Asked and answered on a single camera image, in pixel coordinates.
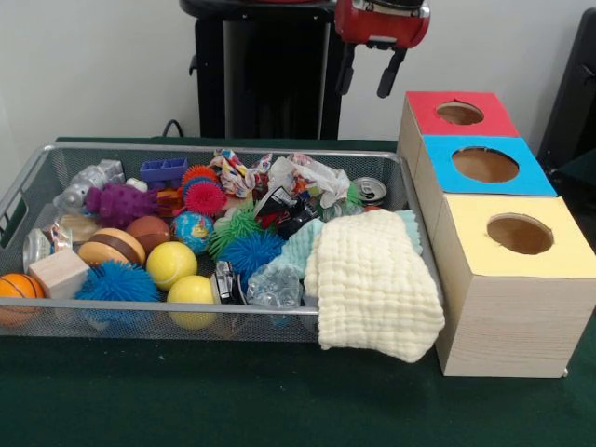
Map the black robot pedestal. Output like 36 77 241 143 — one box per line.
179 0 376 140

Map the cream muslin cloth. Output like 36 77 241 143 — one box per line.
303 208 446 363

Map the shallow wire mesh bin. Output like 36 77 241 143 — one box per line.
0 142 443 346

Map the blue spiky rubber ball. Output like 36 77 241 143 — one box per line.
73 259 162 304

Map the purple spiky rubber ball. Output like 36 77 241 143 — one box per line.
84 182 160 229

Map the yellow foam ball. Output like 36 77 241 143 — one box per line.
166 275 220 331
145 240 198 292

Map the black chair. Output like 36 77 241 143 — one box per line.
537 7 596 187

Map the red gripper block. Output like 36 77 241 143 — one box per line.
334 0 431 100

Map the purple toy brick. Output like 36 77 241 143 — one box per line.
139 156 190 184

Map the wooden box with three holes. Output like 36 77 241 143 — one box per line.
397 90 596 378

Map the globe print ball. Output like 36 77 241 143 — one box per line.
171 211 216 255

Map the light blue muslin cloth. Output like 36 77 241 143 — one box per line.
267 209 424 271

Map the toy hamburger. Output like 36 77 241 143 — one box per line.
77 227 147 269

